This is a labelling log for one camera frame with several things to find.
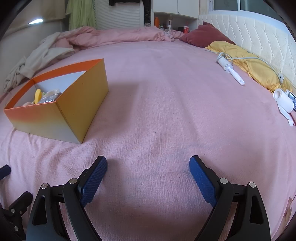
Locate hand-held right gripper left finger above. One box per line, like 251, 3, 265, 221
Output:
25, 156, 107, 241

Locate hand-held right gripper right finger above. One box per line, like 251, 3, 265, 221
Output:
189, 156, 271, 241

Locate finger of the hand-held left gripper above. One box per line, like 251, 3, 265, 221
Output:
0, 191, 33, 241
0, 164, 11, 180

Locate orange cardboard box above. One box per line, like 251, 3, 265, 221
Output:
3, 59, 110, 144

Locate yellow plastic item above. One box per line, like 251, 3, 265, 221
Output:
33, 89, 43, 105

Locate pink bed sheet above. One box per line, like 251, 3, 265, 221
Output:
0, 39, 296, 241

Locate cream shell-shaped item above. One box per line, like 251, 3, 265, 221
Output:
42, 89, 61, 98

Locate white paper roll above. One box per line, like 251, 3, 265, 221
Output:
273, 89, 295, 127

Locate crumpled white cloth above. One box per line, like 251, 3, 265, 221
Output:
3, 32, 75, 92

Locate white lint roller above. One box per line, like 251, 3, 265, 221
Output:
216, 52, 245, 86

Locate dark small device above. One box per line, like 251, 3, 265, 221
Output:
285, 90, 296, 109

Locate yellow pillow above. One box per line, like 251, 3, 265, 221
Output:
205, 40, 293, 93

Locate pink duvet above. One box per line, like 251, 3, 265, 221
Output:
42, 26, 185, 50

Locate maroon pillow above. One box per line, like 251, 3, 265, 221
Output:
179, 21, 236, 49

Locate cream tufted headboard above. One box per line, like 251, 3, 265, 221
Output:
199, 14, 296, 80

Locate white slatted panel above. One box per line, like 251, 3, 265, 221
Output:
95, 0, 145, 30

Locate light green garment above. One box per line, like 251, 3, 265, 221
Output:
65, 0, 97, 30

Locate window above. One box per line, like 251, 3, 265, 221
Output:
208, 0, 278, 14

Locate black hanging garment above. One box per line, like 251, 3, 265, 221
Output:
109, 0, 141, 6

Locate white cable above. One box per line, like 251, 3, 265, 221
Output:
217, 52, 281, 79

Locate white wall cabinet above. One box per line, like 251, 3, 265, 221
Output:
151, 0, 200, 19

